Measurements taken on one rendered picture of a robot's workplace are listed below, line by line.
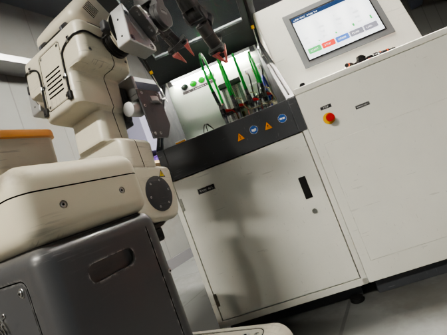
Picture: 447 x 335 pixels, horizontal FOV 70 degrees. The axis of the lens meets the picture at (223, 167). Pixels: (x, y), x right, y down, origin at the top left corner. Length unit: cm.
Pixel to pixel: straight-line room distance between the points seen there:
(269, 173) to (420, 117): 67
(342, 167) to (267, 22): 94
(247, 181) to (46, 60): 91
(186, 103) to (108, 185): 157
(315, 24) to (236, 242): 122
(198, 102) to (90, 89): 123
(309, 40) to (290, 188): 83
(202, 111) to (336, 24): 91
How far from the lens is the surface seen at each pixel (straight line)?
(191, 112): 211
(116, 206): 61
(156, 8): 108
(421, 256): 164
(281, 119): 149
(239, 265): 155
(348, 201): 151
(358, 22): 196
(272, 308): 160
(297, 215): 149
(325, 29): 193
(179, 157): 154
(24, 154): 75
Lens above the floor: 67
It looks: 4 degrees up
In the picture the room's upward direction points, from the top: 21 degrees counter-clockwise
